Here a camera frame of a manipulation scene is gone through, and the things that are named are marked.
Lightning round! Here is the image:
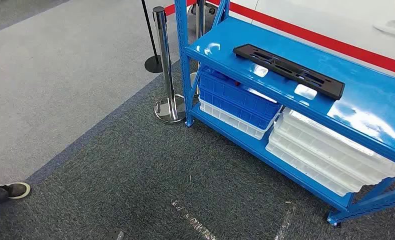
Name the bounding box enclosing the long black slotted plastic part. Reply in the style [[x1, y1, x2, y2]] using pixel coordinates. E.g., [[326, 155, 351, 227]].
[[233, 43, 346, 101]]

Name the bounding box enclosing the blue metal shelf rack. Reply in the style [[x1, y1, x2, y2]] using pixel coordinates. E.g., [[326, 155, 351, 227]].
[[174, 0, 395, 228]]

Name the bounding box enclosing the white plastic crate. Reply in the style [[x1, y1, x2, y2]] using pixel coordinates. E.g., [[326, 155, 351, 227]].
[[199, 97, 278, 141], [269, 130, 380, 193], [274, 107, 395, 186], [265, 140, 359, 197]]

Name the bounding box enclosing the blue plastic crate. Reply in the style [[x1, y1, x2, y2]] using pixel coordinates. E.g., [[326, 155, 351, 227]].
[[199, 64, 283, 121], [199, 87, 281, 131]]

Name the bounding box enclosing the white car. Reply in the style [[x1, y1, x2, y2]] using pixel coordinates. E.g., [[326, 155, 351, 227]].
[[187, 0, 395, 82]]

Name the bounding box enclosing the person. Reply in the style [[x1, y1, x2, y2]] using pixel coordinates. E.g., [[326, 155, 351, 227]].
[[0, 182, 31, 205]]

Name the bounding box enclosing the chrome stanchion post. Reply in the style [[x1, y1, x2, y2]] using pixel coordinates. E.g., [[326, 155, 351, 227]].
[[189, 0, 207, 99], [152, 5, 187, 124]]

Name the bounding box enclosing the black stanchion post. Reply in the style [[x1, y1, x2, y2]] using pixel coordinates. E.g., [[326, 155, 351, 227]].
[[141, 0, 164, 74]]

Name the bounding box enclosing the white car door handle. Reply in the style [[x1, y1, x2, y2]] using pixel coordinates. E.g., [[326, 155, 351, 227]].
[[373, 19, 395, 40]]

